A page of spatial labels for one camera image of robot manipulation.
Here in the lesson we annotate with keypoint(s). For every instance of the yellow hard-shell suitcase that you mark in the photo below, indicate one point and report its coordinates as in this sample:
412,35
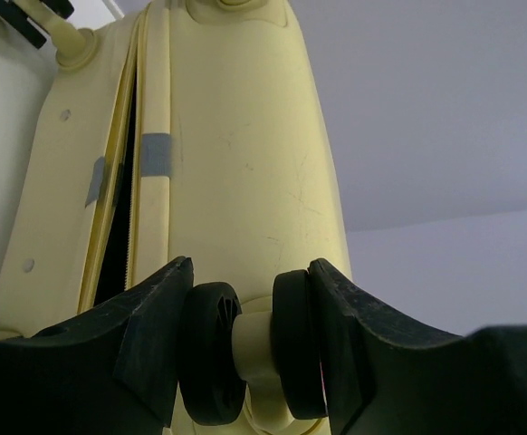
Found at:
190,128

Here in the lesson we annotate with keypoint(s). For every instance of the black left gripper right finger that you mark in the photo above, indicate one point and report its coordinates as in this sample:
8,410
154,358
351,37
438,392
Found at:
387,373

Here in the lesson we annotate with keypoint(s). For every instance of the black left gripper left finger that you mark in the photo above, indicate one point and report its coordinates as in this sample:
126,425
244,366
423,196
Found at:
110,370

